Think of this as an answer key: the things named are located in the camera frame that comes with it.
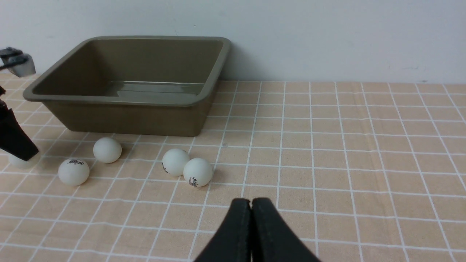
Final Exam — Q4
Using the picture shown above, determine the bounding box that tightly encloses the olive green plastic bin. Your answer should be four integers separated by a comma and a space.
23, 35, 232, 136

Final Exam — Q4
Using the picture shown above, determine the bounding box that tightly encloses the plain white ball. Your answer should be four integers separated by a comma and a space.
93, 137, 123, 163

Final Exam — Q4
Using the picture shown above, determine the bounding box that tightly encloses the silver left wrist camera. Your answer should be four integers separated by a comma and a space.
0, 47, 36, 78

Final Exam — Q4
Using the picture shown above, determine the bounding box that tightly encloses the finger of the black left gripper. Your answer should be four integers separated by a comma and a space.
0, 100, 40, 161

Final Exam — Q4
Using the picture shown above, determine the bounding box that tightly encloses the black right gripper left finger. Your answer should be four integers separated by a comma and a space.
195, 198, 252, 262

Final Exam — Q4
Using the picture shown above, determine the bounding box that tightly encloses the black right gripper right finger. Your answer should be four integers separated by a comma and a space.
251, 198, 320, 262

